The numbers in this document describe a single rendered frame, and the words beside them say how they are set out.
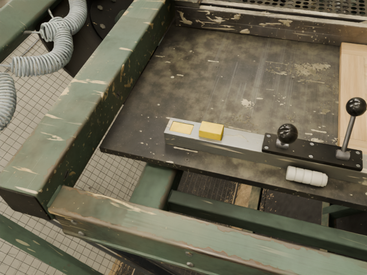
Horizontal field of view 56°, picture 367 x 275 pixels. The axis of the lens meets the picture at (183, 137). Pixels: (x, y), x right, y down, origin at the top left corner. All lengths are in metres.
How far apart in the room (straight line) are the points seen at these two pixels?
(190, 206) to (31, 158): 0.34
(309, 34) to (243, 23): 0.20
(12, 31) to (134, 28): 0.46
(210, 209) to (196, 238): 0.16
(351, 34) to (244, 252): 0.74
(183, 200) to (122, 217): 0.18
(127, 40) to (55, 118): 0.31
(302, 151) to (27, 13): 1.02
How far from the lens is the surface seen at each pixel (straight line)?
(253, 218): 0.77
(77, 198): 0.71
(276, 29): 1.13
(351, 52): 1.11
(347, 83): 1.00
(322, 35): 1.14
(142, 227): 0.65
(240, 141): 0.77
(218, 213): 0.77
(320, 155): 0.76
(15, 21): 1.33
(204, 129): 0.76
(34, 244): 1.14
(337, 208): 2.43
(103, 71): 0.88
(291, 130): 0.64
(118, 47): 0.95
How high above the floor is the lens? 1.84
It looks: 18 degrees down
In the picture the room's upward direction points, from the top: 54 degrees counter-clockwise
